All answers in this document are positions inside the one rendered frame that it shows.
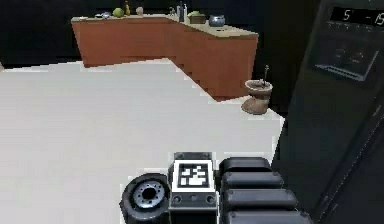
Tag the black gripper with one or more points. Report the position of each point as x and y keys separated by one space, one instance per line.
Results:
x=146 y=196

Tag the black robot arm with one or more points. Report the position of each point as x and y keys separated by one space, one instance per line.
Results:
x=253 y=196

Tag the brown plant pot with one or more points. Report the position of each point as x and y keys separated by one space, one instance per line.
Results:
x=257 y=97

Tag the brown kitchen counter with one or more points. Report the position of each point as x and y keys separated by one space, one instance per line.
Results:
x=200 y=56

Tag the pale beige jar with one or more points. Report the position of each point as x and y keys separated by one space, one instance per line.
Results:
x=139 y=11

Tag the green round vegetable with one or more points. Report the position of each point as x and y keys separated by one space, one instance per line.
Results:
x=118 y=13

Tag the grey bowl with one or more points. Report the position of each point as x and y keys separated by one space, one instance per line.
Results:
x=105 y=15

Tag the white bottle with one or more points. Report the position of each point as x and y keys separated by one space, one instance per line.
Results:
x=185 y=13

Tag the dark bottle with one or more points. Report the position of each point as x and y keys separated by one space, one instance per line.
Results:
x=181 y=12

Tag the yellow bottle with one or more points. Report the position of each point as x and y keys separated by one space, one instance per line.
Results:
x=127 y=9

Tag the blue grey kettle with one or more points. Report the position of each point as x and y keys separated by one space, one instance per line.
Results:
x=217 y=20

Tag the black fridge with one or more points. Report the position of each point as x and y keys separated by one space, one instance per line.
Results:
x=336 y=126

